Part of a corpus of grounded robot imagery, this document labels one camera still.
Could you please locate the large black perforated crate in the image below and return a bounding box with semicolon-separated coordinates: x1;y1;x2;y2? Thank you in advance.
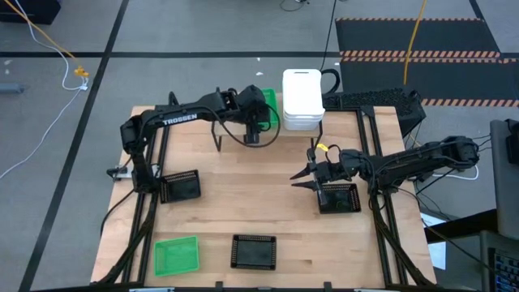
322;87;427;137

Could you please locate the white paper sheet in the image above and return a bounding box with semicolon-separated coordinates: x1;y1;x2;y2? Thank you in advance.
419;213;448;271

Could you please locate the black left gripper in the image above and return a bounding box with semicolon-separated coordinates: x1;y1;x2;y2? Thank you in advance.
234;84;272;132

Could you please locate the metal table clamp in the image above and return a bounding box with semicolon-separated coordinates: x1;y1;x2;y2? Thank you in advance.
105;164;135;182

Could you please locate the black device on cabinet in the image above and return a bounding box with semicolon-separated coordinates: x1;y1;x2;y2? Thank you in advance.
505;121;519;165

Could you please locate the black aluminium table frame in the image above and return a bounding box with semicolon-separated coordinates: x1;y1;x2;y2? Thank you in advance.
91;91;439;292

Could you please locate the thin black hanging cable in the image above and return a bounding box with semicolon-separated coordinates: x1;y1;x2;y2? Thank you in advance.
319;0;338;76

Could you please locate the black floor box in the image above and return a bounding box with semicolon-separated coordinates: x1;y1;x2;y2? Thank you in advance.
0;0;62;25

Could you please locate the white plastic basket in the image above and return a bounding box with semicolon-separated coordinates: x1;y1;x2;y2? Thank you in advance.
283;113;326;124
284;121;324;132
281;68;326;117

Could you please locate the black corrugated cable conduit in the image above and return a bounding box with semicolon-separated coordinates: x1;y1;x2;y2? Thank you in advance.
319;67;341;95

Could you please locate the black hazard-striped floor mat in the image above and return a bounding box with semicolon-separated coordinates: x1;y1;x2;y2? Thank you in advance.
335;17;519;109

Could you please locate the dark control panel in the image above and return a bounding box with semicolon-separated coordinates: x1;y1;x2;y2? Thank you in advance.
488;247;519;292

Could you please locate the black looped gripper cable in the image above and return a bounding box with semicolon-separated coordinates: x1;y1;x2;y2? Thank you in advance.
212;103;281;149

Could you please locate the white cable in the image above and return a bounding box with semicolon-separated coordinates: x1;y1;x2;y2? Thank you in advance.
431;165;480;182
0;0;90;179

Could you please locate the black slotted plastic basket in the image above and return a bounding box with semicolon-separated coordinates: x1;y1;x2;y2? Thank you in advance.
229;234;278;271
159;169;202;204
315;182;362;215

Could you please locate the yellow cable with plug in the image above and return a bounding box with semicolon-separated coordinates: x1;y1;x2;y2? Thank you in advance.
2;0;91;79

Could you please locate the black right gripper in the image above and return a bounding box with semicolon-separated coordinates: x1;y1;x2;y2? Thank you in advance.
290;150;368;192

